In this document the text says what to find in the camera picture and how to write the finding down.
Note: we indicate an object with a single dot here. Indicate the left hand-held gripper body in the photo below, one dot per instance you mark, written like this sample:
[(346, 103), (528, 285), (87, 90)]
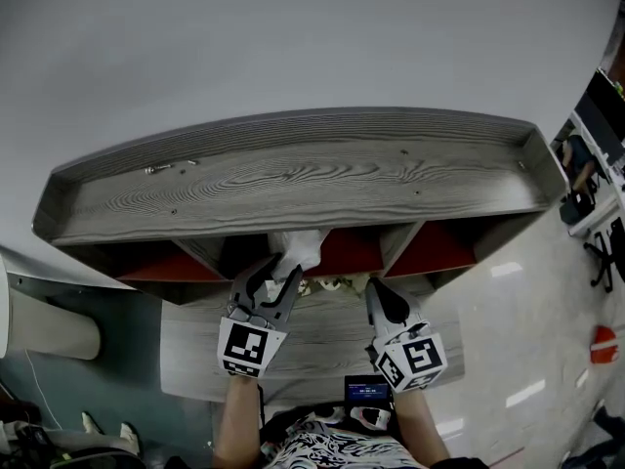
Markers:
[(246, 345)]

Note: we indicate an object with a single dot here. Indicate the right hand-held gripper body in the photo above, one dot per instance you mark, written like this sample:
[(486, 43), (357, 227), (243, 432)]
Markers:
[(415, 354)]

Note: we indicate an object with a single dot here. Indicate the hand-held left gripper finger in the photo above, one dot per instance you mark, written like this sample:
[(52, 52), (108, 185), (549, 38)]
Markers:
[(288, 293), (244, 284)]

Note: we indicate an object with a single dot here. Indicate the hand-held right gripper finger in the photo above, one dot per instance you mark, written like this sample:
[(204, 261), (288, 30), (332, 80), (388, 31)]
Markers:
[(377, 306), (405, 306)]

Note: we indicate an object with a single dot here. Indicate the white pack of tissues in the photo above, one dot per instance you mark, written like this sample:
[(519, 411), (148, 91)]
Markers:
[(299, 248)]

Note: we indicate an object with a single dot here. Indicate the grey wooden shelf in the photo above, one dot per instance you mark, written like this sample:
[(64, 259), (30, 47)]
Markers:
[(312, 183)]

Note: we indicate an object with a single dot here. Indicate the person's right forearm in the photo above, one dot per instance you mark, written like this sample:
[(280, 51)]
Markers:
[(420, 428)]

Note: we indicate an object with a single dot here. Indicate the person's left forearm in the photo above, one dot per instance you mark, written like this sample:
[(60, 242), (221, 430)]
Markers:
[(239, 423)]

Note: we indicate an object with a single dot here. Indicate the crumpled patterned packets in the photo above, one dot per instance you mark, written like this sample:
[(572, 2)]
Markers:
[(337, 284)]

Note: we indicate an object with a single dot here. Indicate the black device with screen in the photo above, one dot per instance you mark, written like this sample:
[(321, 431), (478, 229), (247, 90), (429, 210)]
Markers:
[(367, 391)]

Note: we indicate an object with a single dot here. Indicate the black and white patterned shirt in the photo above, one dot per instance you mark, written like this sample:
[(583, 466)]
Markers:
[(337, 445)]

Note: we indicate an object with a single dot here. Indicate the long metal screw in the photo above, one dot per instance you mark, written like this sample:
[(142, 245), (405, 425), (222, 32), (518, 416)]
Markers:
[(157, 169)]

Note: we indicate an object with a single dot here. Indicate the white shoe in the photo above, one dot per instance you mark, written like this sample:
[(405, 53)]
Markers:
[(129, 435), (91, 423)]

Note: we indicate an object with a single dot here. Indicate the red and white round object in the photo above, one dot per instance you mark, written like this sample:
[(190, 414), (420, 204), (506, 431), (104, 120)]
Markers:
[(604, 344)]

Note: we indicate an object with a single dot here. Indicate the black bag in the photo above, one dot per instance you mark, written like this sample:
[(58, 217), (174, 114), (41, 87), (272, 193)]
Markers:
[(576, 208)]

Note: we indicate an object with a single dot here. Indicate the white cylindrical stand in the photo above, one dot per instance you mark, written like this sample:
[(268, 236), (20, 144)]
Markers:
[(49, 320)]

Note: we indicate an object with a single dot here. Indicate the black office chair base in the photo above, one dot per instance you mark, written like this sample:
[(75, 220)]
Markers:
[(605, 259)]

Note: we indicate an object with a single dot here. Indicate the white desk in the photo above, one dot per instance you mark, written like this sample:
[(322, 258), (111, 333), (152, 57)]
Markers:
[(598, 208)]

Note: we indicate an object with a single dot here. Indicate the white chest mount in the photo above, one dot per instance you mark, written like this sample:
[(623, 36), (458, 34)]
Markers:
[(372, 417)]

